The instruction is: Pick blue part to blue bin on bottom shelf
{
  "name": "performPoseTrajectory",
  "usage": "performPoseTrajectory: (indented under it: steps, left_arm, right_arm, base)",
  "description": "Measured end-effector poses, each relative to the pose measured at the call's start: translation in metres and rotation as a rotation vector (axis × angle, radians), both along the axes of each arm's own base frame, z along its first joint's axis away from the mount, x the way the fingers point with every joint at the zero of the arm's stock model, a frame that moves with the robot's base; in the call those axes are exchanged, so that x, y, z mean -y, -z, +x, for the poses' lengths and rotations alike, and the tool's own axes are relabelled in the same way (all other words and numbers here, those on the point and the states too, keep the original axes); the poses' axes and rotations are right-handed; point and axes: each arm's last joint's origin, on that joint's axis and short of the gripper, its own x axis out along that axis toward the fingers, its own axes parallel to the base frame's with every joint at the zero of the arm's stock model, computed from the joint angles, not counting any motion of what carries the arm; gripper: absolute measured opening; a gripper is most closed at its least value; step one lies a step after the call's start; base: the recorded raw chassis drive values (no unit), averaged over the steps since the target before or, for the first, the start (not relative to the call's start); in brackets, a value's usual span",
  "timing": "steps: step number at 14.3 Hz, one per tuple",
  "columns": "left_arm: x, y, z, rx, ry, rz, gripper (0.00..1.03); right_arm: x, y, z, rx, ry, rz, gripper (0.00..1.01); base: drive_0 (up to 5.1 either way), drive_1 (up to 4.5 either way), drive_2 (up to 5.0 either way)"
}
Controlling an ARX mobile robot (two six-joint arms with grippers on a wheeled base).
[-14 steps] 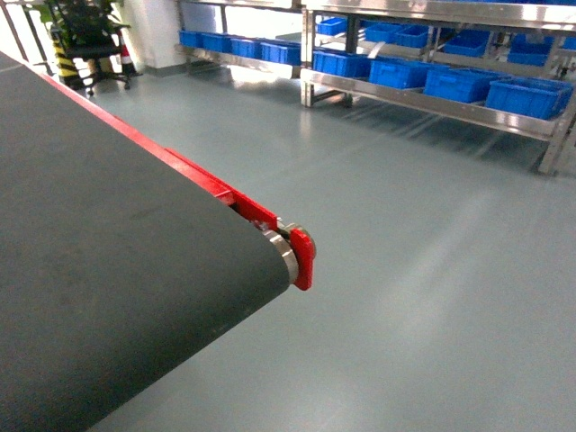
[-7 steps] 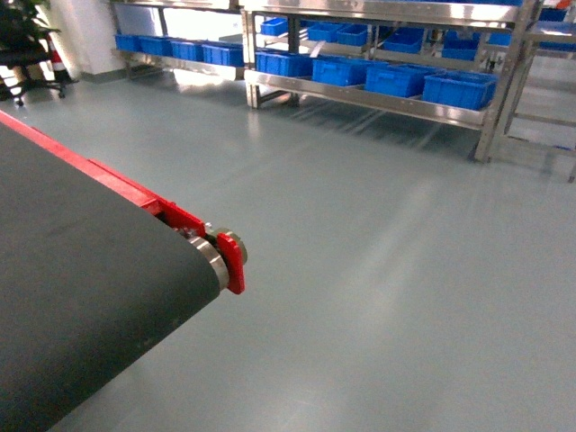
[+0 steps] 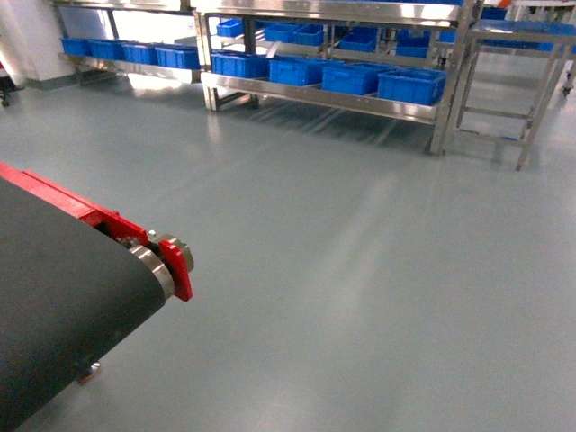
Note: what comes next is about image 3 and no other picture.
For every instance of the blue plastic bin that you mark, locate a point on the blue plastic bin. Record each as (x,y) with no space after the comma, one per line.
(354,78)

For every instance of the blue bin with red parts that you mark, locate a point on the blue bin with red parts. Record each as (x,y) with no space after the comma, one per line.
(412,85)

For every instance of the stainless steel shelf rack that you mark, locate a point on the stainless steel shelf rack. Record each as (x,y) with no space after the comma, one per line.
(394,59)

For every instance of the far left steel rack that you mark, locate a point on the far left steel rack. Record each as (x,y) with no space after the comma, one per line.
(176,62)

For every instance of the black conveyor belt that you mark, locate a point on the black conveyor belt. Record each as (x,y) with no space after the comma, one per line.
(69,295)

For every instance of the stainless steel side table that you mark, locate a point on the stainless steel side table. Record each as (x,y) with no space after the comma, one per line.
(510,72)

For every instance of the red conveyor frame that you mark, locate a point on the red conveyor frame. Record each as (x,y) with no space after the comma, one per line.
(170,258)

